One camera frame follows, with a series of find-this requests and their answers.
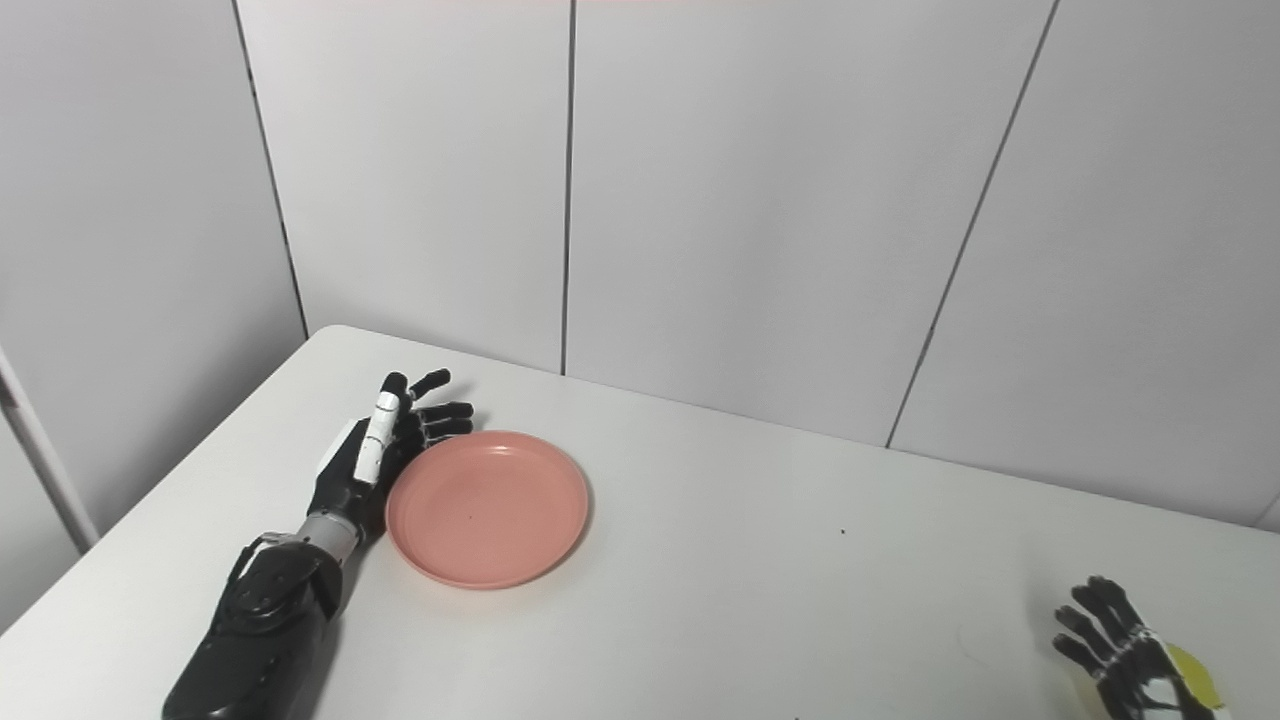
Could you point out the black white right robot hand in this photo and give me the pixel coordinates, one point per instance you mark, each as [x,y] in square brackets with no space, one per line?
[1130,670]

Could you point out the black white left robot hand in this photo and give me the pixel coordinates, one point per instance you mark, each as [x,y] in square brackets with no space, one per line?
[350,480]

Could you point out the yellow lemon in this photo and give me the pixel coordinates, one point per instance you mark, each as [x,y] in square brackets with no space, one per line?
[1200,680]

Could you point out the pink round plate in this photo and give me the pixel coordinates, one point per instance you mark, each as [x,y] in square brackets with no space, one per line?
[490,510]

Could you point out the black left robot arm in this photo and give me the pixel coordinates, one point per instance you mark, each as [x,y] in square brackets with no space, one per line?
[260,640]

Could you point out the white metal post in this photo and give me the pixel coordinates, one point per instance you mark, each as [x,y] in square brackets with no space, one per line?
[45,460]

